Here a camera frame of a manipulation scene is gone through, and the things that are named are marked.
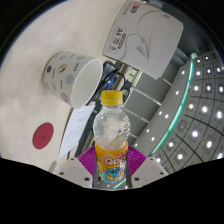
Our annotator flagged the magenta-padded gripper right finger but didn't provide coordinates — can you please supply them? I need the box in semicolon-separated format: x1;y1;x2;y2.
125;144;169;188

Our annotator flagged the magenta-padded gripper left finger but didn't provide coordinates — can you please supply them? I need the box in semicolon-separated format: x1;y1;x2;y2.
53;146;99;189

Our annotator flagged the yellow-capped clear drink bottle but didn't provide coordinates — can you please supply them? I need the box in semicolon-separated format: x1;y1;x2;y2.
92;89;132;184

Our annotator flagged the printed white paper sheet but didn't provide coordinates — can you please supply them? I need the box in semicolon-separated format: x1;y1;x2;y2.
58;105;96;159

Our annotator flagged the flat round red coaster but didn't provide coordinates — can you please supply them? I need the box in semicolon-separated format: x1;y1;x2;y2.
32;122;55;150

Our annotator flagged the group of ceiling lights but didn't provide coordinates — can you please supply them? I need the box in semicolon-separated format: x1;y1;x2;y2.
133;49;224;168

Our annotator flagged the white dotted mug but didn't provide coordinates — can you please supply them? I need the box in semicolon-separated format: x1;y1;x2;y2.
42;50;104;110

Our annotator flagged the black conference microphone unit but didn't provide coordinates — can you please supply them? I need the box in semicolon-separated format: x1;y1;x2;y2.
96;61;127;101

